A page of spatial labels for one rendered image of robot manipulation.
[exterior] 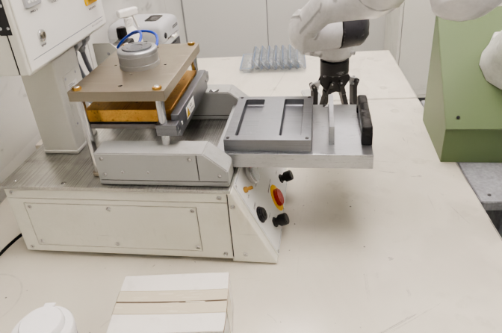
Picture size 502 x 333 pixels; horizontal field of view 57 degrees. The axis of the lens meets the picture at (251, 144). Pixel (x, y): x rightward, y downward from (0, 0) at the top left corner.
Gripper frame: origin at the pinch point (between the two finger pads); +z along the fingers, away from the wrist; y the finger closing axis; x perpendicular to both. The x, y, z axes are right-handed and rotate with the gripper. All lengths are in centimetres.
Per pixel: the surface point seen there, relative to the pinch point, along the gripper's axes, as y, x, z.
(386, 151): 11.8, -9.4, 4.8
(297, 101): -16.5, -19.9, -19.0
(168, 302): -50, -54, -4
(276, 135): -25.5, -34.3, -19.6
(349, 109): -6.2, -23.9, -17.2
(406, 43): 108, 147, 32
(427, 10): 118, 144, 12
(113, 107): -54, -24, -26
